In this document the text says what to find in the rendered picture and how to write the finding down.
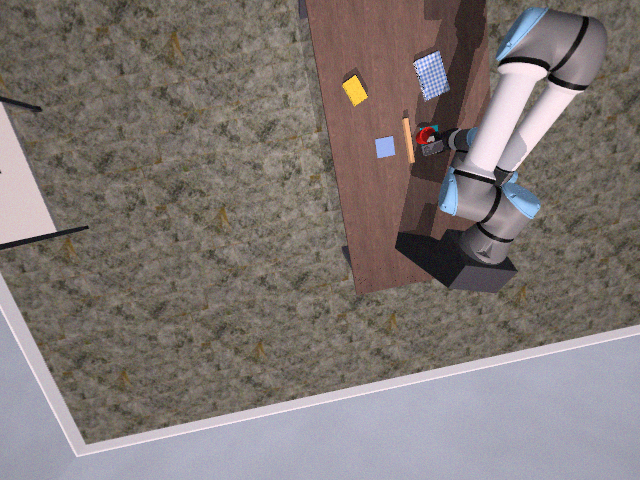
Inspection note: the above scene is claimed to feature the yellow rectangular block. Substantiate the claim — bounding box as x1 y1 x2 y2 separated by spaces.
343 75 368 107

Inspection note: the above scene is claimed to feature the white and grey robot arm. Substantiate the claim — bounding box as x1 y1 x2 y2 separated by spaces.
438 7 607 265

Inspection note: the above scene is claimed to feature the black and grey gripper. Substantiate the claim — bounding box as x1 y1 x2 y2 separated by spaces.
426 128 459 154

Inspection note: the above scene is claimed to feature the blue and white checkered cloth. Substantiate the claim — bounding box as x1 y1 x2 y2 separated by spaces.
413 51 450 101

